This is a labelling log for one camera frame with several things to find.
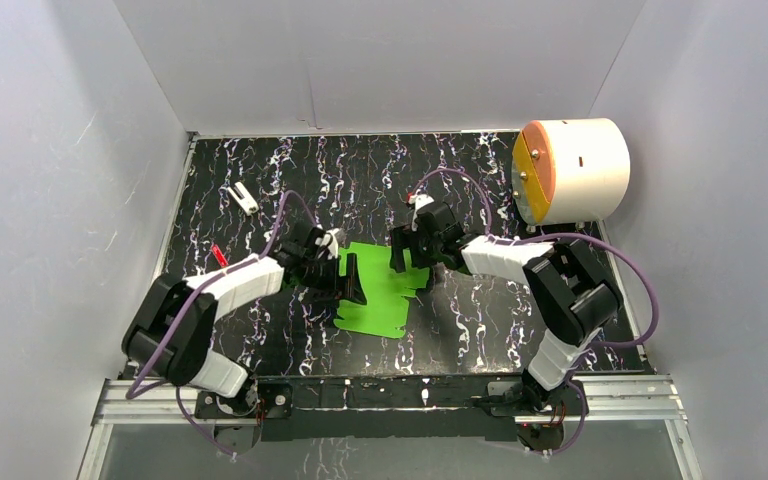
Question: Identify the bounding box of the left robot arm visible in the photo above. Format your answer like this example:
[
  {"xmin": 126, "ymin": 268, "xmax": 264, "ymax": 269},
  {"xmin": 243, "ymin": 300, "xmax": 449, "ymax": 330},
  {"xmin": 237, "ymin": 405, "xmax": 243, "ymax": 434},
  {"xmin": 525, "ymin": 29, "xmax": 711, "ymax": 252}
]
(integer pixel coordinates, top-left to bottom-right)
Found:
[{"xmin": 121, "ymin": 222, "xmax": 367, "ymax": 416}]

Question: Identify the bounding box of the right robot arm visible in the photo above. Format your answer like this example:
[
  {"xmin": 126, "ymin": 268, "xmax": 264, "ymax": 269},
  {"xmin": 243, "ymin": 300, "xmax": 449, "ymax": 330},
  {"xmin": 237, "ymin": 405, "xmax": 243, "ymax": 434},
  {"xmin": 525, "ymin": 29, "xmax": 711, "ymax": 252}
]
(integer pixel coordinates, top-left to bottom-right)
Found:
[{"xmin": 389, "ymin": 200, "xmax": 624, "ymax": 414}]

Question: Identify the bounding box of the small white plastic clip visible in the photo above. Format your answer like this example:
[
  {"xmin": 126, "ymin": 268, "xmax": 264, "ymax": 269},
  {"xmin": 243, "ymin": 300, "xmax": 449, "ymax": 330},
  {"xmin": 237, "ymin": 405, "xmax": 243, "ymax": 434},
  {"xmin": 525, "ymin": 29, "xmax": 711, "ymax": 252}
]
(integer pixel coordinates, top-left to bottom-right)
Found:
[{"xmin": 228, "ymin": 182, "xmax": 259, "ymax": 216}]

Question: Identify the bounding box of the small red marker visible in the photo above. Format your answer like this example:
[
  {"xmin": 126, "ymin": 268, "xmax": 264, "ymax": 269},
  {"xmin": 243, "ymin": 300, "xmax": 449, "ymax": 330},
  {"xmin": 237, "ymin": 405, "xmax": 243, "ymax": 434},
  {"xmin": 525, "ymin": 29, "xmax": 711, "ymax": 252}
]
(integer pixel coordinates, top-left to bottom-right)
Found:
[{"xmin": 211, "ymin": 244, "xmax": 229, "ymax": 268}]

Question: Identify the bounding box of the white cylinder with coloured face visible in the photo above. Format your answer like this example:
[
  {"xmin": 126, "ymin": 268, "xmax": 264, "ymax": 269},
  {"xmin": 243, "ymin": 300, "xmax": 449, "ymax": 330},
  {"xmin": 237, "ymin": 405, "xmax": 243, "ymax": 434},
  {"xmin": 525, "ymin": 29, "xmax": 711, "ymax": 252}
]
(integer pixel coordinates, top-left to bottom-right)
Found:
[{"xmin": 511, "ymin": 118, "xmax": 630, "ymax": 226}]

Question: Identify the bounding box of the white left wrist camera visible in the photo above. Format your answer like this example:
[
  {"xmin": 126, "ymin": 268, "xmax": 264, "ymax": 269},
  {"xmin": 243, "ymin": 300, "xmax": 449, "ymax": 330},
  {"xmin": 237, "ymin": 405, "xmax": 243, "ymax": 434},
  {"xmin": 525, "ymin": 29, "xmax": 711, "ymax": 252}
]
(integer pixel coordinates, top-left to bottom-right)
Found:
[{"xmin": 315, "ymin": 228, "xmax": 347, "ymax": 260}]

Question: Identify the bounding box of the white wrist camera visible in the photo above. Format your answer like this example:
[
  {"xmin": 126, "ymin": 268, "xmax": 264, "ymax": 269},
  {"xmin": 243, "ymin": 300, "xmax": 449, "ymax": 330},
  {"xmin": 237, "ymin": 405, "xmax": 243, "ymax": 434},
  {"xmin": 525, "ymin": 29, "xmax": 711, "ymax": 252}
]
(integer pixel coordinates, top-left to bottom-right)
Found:
[
  {"xmin": 407, "ymin": 193, "xmax": 435, "ymax": 212},
  {"xmin": 315, "ymin": 228, "xmax": 347, "ymax": 260}
]

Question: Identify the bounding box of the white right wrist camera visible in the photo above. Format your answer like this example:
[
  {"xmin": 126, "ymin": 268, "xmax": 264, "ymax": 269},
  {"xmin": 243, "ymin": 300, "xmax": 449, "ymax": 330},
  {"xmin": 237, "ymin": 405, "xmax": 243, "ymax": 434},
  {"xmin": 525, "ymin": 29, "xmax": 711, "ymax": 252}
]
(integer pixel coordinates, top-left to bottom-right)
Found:
[{"xmin": 407, "ymin": 193, "xmax": 435, "ymax": 212}]

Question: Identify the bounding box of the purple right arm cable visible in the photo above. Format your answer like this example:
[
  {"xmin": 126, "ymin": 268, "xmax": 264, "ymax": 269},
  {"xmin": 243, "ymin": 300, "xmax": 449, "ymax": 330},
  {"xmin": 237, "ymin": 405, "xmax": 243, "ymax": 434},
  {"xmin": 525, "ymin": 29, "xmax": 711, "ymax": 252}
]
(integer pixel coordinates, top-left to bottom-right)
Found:
[{"xmin": 410, "ymin": 166, "xmax": 661, "ymax": 458}]

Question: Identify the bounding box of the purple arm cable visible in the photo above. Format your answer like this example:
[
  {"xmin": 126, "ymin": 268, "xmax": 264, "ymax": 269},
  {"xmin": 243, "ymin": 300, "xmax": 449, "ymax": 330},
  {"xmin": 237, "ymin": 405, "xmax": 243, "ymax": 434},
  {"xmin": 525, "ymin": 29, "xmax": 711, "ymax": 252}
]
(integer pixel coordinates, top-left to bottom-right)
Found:
[
  {"xmin": 124, "ymin": 190, "xmax": 316, "ymax": 458},
  {"xmin": 410, "ymin": 166, "xmax": 661, "ymax": 458}
]

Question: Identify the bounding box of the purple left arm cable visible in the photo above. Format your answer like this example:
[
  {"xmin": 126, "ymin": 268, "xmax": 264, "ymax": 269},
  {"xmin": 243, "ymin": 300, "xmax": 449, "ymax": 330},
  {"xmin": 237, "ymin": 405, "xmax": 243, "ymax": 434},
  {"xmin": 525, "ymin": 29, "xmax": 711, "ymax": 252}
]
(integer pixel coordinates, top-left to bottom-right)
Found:
[{"xmin": 124, "ymin": 190, "xmax": 316, "ymax": 458}]

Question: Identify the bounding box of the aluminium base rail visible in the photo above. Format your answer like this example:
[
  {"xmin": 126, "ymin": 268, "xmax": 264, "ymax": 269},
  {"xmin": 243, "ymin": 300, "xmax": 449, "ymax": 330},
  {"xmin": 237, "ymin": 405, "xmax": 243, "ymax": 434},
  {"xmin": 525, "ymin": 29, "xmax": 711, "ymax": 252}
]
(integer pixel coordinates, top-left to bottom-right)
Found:
[{"xmin": 93, "ymin": 373, "xmax": 687, "ymax": 425}]

